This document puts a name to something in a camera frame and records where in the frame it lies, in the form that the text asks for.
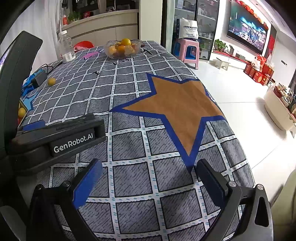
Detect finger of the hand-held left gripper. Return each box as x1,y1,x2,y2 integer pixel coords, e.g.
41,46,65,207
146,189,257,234
8,120,107,175
17,113,102,138

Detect beige sideboard counter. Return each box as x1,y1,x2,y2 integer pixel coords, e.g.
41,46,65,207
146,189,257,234
69,9,140,47

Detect black power adapter with cable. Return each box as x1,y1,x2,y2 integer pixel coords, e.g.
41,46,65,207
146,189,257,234
29,61,63,77

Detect heap of mandarins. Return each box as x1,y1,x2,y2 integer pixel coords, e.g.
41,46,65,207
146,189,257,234
108,44,136,57

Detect glass display cabinet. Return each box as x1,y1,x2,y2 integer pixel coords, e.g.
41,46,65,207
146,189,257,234
172,0,220,61

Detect green potted sprouts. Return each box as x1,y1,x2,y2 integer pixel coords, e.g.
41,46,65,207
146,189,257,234
69,11,82,23

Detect red wall banner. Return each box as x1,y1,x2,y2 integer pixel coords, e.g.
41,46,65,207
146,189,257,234
264,24,277,59

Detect green potted plant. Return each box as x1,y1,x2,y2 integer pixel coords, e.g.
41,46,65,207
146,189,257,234
214,39,228,53

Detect red and white console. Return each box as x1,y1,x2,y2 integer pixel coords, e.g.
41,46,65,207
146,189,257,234
211,50,253,66

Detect red plastic stool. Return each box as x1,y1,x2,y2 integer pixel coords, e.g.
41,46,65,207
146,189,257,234
74,41,94,50

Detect wall television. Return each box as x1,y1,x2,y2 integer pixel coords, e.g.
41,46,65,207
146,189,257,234
226,0,271,53

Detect grey checked star tablecloth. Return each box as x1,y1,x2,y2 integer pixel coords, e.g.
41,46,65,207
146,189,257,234
16,40,255,241

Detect small white step stool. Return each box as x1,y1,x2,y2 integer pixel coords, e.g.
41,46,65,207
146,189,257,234
215,58,231,70

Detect white curtain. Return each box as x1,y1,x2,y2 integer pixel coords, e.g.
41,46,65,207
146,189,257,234
14,0,61,67

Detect white round side table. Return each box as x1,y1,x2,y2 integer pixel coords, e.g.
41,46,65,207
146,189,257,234
264,85,296,131

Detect crumpled blue glove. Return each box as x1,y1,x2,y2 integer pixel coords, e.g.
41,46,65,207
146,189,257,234
22,71,42,95

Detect white shopping bag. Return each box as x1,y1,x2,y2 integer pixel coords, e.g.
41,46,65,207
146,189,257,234
177,17,199,40

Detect clear plastic bottle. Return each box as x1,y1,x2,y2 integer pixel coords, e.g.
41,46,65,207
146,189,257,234
57,30,76,62

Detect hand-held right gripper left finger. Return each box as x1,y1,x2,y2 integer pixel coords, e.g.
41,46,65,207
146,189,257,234
25,159,103,241

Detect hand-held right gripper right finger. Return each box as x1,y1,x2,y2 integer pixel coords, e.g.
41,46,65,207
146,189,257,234
194,159,274,241

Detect pink plastic stool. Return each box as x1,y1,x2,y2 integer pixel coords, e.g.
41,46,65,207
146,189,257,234
173,38,201,70

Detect stack of red gift boxes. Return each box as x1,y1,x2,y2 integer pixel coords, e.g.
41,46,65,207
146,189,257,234
243,54,275,87

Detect clear glass bowl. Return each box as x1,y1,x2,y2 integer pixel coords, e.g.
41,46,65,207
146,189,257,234
104,39,141,59

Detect red wall garland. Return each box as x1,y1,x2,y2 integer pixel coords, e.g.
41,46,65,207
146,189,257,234
237,0,269,24

